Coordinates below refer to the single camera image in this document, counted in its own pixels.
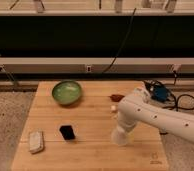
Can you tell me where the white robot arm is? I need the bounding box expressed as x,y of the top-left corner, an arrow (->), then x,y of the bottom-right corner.
111,87 -> 194,146

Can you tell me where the black eraser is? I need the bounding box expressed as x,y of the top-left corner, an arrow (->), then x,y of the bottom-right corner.
59,125 -> 75,140

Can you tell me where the red chili pepper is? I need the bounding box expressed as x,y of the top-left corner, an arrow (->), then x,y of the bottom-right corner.
109,94 -> 125,102

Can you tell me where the green bowl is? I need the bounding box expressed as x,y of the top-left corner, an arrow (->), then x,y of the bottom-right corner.
52,80 -> 82,105

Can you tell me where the blue black device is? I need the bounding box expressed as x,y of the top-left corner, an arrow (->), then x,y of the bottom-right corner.
150,85 -> 169,103

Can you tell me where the white sponge block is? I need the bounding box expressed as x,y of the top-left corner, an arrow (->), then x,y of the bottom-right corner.
29,131 -> 44,154

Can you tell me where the white wall outlet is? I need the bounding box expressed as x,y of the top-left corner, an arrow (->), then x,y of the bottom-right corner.
86,66 -> 92,73

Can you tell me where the black hanging cable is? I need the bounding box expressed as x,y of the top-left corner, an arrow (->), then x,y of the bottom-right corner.
101,7 -> 138,74

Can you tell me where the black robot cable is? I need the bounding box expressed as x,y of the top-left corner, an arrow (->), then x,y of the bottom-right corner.
143,79 -> 194,136

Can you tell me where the right wall outlet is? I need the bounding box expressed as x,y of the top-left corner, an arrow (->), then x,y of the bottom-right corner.
171,64 -> 181,73

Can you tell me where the left wall outlet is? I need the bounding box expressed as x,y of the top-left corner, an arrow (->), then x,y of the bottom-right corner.
0,66 -> 5,73

